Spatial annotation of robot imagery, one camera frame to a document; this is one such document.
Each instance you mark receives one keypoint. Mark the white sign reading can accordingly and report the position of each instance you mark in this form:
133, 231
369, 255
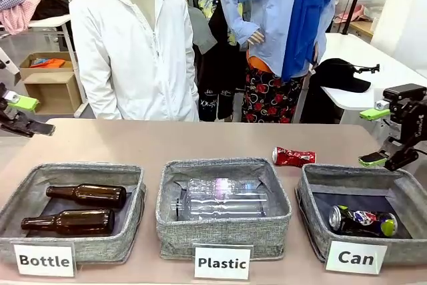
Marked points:
356, 257

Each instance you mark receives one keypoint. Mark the grey fabric basket can label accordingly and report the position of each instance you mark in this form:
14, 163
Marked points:
317, 218

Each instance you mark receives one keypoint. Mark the black clothing pile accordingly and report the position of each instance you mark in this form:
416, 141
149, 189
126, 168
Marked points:
53, 6

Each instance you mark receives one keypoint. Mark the brown glass bottle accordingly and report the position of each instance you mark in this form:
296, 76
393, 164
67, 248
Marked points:
76, 222
93, 195

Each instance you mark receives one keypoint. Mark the pink checked cloth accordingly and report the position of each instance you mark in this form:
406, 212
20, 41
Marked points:
20, 14

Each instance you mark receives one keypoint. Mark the orange garment on mannequin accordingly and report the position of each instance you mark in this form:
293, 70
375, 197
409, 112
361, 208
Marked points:
257, 64

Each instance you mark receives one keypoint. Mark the grey hanging garment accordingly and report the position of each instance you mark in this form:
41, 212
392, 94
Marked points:
200, 28

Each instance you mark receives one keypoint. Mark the crushed clear plastic bottle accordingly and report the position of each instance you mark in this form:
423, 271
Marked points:
220, 186

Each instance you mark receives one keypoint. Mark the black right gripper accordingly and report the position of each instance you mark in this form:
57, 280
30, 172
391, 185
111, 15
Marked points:
413, 115

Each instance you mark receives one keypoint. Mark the large clear plastic bottle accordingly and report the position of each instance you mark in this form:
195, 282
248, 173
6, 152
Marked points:
220, 208

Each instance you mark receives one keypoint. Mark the white background table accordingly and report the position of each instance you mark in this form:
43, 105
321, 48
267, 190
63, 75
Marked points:
46, 22

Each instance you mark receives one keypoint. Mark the black printed trousers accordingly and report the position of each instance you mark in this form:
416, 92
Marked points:
220, 74

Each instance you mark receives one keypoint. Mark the person in white jacket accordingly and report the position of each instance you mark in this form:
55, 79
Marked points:
133, 58

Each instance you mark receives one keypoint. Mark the crushed red soda can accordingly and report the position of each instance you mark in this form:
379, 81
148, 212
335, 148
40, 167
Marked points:
293, 156

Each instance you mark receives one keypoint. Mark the orange cloth in box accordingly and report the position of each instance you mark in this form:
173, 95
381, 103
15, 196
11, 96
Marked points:
50, 63

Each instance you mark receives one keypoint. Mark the white sign reading plastic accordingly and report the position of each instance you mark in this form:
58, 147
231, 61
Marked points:
221, 262

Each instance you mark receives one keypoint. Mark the black red floral trousers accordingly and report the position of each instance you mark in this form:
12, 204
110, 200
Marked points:
263, 94

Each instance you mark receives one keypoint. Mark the grey fabric basket plastic label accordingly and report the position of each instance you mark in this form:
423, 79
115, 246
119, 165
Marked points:
220, 236

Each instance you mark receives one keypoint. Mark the cardboard box on side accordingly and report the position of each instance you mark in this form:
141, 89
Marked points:
50, 94

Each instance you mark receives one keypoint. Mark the black cap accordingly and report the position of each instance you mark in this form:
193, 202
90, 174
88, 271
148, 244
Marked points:
337, 74

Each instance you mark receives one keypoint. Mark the white sign reading bottle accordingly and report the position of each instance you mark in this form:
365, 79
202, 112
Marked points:
44, 260

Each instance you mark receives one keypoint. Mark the light blue shirt on mannequin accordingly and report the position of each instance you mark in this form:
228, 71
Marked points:
260, 4

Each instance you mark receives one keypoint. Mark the black stand pole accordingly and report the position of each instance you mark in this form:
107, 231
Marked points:
355, 1

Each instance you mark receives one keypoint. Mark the grey fabric basket bottle label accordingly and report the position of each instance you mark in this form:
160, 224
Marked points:
83, 245

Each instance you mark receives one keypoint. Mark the black blue pepsi can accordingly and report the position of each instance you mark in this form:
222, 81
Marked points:
363, 221

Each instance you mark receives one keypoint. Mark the white side table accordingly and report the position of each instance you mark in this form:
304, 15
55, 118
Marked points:
367, 51

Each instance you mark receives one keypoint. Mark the royal blue cloth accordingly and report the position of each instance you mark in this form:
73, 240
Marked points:
307, 14

